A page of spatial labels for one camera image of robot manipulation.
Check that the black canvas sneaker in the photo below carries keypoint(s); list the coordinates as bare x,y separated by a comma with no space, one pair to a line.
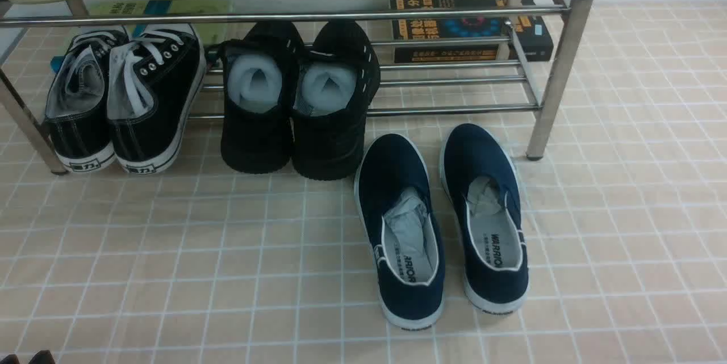
75,111
153,80

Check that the silver metal shoe rack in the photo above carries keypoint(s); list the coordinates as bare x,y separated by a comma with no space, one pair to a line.
544,103

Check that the navy slip-on shoe left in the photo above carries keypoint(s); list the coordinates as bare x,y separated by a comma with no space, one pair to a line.
391,190

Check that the navy slip-on shoe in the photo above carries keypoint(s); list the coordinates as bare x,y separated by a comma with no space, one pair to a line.
480,181
391,190

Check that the black knit shoe right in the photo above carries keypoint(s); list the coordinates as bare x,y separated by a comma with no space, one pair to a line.
339,75

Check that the black knit shoe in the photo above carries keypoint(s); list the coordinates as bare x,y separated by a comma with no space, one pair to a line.
339,75
260,76

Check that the navy slip-on shoe right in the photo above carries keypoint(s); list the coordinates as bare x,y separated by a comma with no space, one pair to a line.
480,181

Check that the black knit shoe left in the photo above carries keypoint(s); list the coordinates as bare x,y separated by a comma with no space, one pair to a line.
260,76

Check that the green blue book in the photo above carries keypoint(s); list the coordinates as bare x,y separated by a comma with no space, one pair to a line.
211,33

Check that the black orange book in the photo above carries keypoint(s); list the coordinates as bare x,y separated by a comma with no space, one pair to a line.
455,37

